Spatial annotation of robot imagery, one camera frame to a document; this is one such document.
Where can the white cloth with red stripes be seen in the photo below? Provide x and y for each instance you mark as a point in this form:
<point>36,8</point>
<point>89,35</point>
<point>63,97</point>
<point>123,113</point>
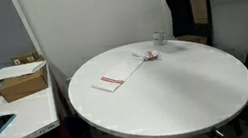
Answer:
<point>118,75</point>

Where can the white mug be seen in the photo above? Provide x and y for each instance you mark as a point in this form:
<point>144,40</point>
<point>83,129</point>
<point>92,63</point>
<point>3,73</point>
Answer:
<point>158,38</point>

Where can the small labelled cardboard box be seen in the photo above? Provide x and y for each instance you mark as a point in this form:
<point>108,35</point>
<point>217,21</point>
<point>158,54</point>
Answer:
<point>26,57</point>

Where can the large brown cardboard box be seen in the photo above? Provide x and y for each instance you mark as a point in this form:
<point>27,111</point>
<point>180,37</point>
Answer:
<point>22,86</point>

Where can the white paper envelope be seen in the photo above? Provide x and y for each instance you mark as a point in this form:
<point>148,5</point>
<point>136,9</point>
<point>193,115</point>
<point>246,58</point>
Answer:
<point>16,71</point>

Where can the grey office chair black frame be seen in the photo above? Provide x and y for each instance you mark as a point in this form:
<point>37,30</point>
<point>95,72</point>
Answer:
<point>241,25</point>

